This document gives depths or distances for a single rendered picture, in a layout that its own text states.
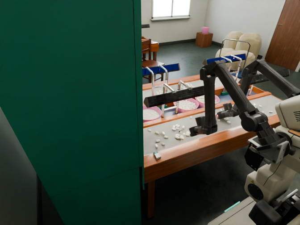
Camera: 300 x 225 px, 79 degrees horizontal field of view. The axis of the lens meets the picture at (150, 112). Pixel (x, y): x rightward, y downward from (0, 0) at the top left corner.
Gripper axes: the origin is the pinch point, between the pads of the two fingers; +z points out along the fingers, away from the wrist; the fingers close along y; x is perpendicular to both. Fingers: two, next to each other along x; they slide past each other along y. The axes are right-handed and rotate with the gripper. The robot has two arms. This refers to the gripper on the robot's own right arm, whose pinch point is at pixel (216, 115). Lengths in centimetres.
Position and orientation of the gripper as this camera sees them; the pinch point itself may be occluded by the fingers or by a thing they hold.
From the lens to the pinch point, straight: 187.7
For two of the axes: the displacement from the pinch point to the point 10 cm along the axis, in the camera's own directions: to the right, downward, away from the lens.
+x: 2.5, 9.7, -0.3
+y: -9.1, 2.3, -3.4
